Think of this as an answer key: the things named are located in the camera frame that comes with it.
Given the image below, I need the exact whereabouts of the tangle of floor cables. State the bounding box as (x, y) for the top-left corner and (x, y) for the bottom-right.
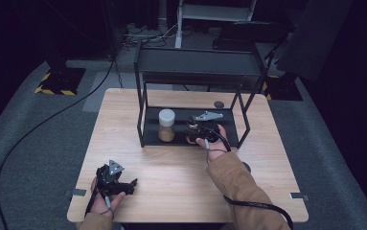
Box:
(122, 22), (179, 48)

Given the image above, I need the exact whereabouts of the black metal two-tier rack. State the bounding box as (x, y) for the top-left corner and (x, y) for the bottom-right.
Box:
(133, 41), (270, 150)

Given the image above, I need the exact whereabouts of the white metal stand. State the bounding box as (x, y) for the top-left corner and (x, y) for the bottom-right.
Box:
(174, 0), (258, 50)

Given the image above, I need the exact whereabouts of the white-lid spice jar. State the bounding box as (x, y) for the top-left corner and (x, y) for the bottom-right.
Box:
(157, 108), (176, 143)

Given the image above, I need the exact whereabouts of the dark grey panel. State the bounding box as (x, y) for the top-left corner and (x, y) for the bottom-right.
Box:
(275, 0), (355, 82)

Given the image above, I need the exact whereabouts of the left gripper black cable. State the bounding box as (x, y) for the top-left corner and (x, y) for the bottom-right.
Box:
(84, 185), (101, 219)

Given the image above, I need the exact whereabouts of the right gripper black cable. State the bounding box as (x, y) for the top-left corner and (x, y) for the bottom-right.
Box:
(201, 126), (295, 230)

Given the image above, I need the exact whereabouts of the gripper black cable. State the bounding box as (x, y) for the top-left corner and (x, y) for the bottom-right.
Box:
(84, 185), (101, 219)
(201, 126), (295, 230)

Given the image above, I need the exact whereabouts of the person's right hand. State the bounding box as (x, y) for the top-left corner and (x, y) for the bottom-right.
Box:
(195, 124), (232, 163)

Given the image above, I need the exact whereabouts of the grey tape piece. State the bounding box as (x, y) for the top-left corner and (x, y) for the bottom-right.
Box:
(64, 188), (87, 197)
(289, 192), (310, 202)

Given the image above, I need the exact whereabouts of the black yellow striped base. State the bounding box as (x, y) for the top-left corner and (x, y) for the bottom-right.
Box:
(262, 75), (304, 102)
(34, 66), (87, 96)

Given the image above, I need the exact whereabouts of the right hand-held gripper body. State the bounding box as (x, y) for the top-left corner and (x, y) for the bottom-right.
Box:
(186, 110), (225, 144)

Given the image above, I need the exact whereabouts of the person's left hand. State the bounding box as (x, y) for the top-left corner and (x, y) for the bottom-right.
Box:
(89, 179), (126, 216)

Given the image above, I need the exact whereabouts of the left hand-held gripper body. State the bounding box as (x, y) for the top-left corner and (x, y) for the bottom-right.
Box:
(95, 159), (126, 196)

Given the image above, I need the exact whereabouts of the black-lid spice jar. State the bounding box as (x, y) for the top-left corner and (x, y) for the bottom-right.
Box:
(185, 126), (202, 146)

